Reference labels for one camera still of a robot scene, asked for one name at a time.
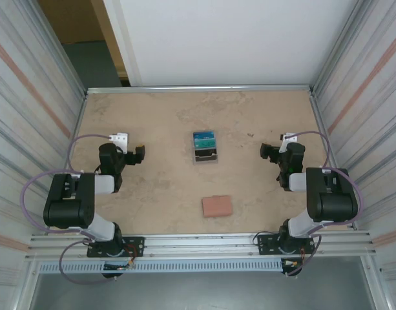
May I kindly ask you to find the aluminium table edge rail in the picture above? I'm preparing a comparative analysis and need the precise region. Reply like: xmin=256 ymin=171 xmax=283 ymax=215
xmin=86 ymin=84 xmax=315 ymax=96
xmin=50 ymin=90 xmax=89 ymax=235
xmin=308 ymin=89 xmax=359 ymax=231

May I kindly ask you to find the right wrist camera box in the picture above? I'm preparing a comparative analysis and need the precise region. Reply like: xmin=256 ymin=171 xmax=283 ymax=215
xmin=279 ymin=131 xmax=298 ymax=152

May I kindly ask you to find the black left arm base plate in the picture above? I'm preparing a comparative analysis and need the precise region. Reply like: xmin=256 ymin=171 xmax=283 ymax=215
xmin=87 ymin=236 xmax=145 ymax=258

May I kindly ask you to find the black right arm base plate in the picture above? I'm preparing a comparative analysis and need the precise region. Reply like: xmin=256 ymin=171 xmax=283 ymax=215
xmin=257 ymin=234 xmax=315 ymax=256

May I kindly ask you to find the grey slotted cable duct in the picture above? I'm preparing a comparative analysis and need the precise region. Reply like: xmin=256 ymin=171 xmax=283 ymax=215
xmin=37 ymin=260 xmax=284 ymax=274

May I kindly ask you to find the teal card with dark print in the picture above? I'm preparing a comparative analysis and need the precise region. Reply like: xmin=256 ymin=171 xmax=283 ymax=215
xmin=193 ymin=135 xmax=217 ymax=150

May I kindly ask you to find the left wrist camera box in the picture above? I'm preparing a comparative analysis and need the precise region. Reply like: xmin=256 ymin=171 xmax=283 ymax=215
xmin=107 ymin=132 xmax=129 ymax=152

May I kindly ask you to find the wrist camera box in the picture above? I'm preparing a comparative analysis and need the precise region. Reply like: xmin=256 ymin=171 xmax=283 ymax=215
xmin=279 ymin=131 xmax=298 ymax=152
xmin=107 ymin=132 xmax=129 ymax=152

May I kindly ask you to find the aluminium mounting rail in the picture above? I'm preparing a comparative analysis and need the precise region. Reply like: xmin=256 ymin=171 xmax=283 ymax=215
xmin=23 ymin=231 xmax=378 ymax=259

